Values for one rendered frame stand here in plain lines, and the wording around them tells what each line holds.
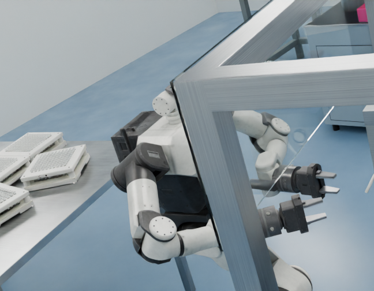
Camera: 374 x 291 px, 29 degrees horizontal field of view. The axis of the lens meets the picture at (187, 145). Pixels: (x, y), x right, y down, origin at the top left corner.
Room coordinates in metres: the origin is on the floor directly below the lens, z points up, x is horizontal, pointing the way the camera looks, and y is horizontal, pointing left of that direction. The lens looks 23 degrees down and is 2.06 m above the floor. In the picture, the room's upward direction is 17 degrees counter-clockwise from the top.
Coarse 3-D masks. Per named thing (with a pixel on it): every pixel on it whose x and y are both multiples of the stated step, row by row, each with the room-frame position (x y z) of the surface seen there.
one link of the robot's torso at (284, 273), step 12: (204, 252) 2.13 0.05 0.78; (216, 252) 2.10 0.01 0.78; (276, 264) 2.08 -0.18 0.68; (288, 264) 2.10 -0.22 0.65; (276, 276) 2.04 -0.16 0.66; (288, 276) 2.05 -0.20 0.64; (300, 276) 2.06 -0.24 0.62; (288, 288) 2.01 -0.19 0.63; (300, 288) 2.02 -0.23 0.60; (312, 288) 2.07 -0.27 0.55
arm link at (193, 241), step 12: (204, 228) 1.83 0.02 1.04; (144, 240) 1.79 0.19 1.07; (180, 240) 1.77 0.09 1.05; (192, 240) 1.78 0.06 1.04; (204, 240) 1.79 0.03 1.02; (144, 252) 1.79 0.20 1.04; (156, 252) 1.76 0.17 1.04; (168, 252) 1.75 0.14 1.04; (180, 252) 1.76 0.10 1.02; (192, 252) 1.77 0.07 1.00
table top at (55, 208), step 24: (0, 144) 3.68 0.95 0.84; (72, 144) 3.35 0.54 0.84; (96, 144) 3.26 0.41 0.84; (96, 168) 2.97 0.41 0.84; (48, 192) 2.86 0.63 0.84; (72, 192) 2.79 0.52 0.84; (96, 192) 2.73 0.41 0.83; (24, 216) 2.70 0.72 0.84; (48, 216) 2.63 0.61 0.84; (72, 216) 2.60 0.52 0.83; (0, 240) 2.55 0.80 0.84; (24, 240) 2.49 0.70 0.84; (48, 240) 2.48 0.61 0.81; (0, 264) 2.35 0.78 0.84
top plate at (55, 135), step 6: (36, 132) 3.48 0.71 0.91; (42, 132) 3.45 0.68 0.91; (48, 132) 3.42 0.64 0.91; (54, 132) 3.40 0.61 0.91; (60, 132) 3.37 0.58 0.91; (48, 138) 3.34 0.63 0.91; (54, 138) 3.32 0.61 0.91; (42, 144) 3.28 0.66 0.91; (48, 144) 3.28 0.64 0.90; (36, 150) 3.22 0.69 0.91; (42, 150) 3.25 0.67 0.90; (30, 156) 3.18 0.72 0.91
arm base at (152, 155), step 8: (144, 144) 2.04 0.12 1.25; (152, 144) 2.06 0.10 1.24; (136, 152) 2.00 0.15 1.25; (144, 152) 2.01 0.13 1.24; (152, 152) 2.03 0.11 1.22; (160, 152) 2.05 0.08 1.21; (144, 160) 1.98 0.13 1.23; (152, 160) 2.00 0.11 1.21; (160, 160) 2.02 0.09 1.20; (152, 168) 1.98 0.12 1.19; (160, 168) 2.00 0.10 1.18; (168, 168) 2.01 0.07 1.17; (112, 176) 2.04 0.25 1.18; (160, 176) 2.02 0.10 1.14
